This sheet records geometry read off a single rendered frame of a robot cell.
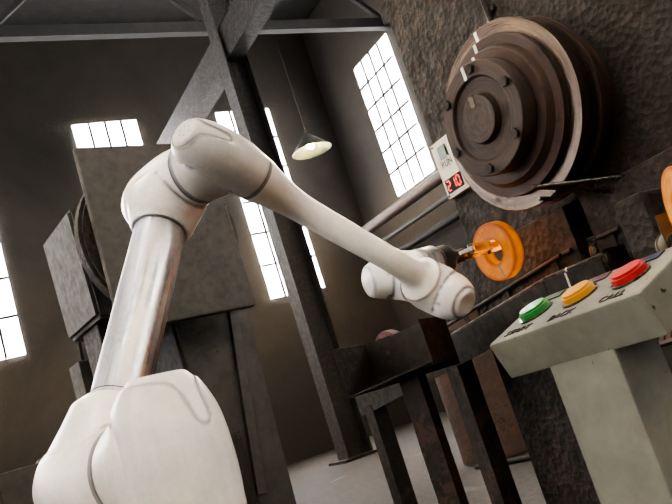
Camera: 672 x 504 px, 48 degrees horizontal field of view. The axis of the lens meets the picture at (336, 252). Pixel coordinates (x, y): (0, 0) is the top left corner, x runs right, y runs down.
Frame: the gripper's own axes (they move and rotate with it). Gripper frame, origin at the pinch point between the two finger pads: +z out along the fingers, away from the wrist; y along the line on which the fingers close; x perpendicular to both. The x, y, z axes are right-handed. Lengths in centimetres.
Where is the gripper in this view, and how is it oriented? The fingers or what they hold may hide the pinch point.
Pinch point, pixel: (494, 245)
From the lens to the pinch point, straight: 204.0
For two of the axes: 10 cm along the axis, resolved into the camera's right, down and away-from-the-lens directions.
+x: -3.5, -9.2, 1.7
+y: 4.4, -3.2, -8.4
